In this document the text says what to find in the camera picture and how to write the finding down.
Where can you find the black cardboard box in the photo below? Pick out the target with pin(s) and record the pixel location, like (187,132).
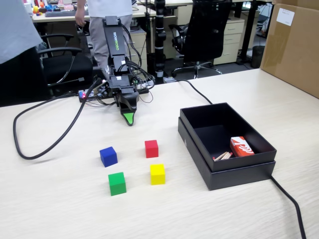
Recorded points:
(214,134)

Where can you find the green wooden cube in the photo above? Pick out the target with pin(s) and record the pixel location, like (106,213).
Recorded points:
(117,184)

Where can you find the bare forearm of standing person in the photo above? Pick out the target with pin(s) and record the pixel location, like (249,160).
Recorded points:
(80,5)

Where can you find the yellow wooden cube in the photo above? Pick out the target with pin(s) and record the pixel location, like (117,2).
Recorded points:
(157,174)

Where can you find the light wooden office desk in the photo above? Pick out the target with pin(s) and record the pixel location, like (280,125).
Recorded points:
(57,19)

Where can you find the person in grey-blue shirt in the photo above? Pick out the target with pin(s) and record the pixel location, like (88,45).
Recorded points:
(15,27)

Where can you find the black padded office chair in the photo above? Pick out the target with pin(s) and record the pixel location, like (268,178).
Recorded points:
(64,68)

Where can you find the large brown cardboard box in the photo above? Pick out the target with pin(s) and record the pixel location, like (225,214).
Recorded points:
(294,54)

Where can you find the red wooden cube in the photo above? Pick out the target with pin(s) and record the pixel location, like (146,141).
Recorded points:
(151,149)

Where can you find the black pole with white rings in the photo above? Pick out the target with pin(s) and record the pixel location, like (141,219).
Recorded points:
(159,37)

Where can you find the standing person grey trousers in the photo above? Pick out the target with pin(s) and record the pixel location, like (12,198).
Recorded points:
(99,39)

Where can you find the black waste bin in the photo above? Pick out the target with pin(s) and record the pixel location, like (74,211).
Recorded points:
(258,57)

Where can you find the desk with black legs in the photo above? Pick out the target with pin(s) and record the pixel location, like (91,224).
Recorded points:
(249,32)

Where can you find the dark computer keyboard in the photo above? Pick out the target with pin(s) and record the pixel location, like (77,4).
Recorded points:
(62,13)

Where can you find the blue wooden cube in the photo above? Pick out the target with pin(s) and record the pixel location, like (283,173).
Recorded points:
(108,156)

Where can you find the white shipping label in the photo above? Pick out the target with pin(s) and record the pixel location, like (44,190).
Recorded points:
(285,16)

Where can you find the black mesh office chair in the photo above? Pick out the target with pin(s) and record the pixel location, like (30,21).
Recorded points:
(207,30)

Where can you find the yellow toy figure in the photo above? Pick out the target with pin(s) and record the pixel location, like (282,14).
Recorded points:
(37,10)

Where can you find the bare hand of standing person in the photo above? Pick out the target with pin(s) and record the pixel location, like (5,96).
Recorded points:
(80,18)

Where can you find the orange white matchbox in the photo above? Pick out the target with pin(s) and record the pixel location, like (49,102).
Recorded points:
(241,147)

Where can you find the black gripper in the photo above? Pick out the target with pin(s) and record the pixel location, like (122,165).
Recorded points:
(120,84)

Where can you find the beige drawer cabinet tall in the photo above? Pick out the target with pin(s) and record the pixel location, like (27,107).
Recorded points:
(231,37)

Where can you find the wooden match red tip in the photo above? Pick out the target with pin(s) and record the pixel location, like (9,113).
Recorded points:
(225,157)
(221,155)

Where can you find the beige drawer cabinet small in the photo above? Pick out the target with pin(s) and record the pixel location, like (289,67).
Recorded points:
(139,43)

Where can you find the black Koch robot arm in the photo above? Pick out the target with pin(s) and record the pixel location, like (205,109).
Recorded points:
(114,42)

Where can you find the controller circuit board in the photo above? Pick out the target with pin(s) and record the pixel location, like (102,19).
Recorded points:
(96,92)

